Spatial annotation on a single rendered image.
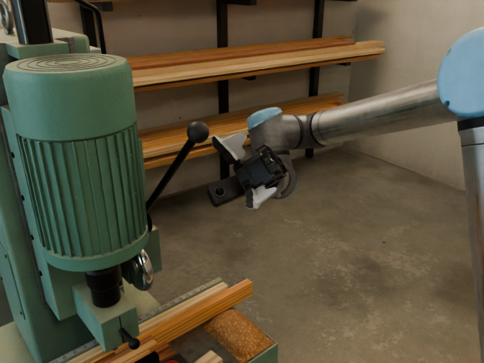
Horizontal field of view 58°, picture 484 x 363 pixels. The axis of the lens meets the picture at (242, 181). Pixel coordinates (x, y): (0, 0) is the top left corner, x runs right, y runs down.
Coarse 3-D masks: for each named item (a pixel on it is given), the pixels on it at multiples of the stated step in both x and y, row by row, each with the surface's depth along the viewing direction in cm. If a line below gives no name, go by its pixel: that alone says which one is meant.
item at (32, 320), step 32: (0, 32) 85; (64, 32) 85; (0, 160) 79; (0, 192) 80; (0, 224) 84; (0, 256) 96; (32, 288) 91; (32, 320) 93; (64, 320) 98; (32, 352) 101; (64, 352) 101
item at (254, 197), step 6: (246, 192) 83; (252, 192) 82; (258, 192) 83; (264, 192) 82; (270, 192) 80; (246, 198) 82; (252, 198) 80; (258, 198) 81; (264, 198) 80; (246, 204) 80; (252, 204) 77; (258, 204) 80
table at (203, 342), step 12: (240, 312) 104; (204, 324) 100; (180, 336) 96; (192, 336) 96; (204, 336) 96; (180, 348) 93; (192, 348) 93; (204, 348) 93; (216, 348) 93; (276, 348) 95; (192, 360) 90; (228, 360) 90; (252, 360) 90; (264, 360) 93; (276, 360) 96
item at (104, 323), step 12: (72, 288) 85; (84, 288) 85; (84, 300) 82; (120, 300) 82; (84, 312) 83; (96, 312) 79; (108, 312) 79; (120, 312) 79; (132, 312) 80; (96, 324) 79; (108, 324) 77; (120, 324) 79; (132, 324) 81; (96, 336) 81; (108, 336) 78; (120, 336) 80; (132, 336) 82; (108, 348) 79
